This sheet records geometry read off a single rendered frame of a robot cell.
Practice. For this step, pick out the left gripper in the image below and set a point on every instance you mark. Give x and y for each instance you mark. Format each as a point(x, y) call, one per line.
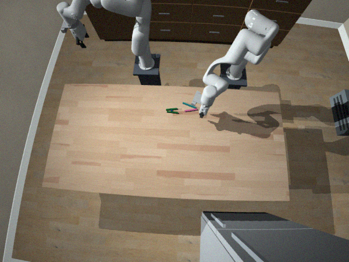
point(203, 111)

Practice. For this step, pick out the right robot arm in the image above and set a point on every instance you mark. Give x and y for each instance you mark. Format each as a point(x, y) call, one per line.
point(141, 9)

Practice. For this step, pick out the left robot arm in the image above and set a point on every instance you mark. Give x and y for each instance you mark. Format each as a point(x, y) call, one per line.
point(250, 45)

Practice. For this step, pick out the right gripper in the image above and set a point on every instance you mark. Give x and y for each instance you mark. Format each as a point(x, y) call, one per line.
point(79, 34)

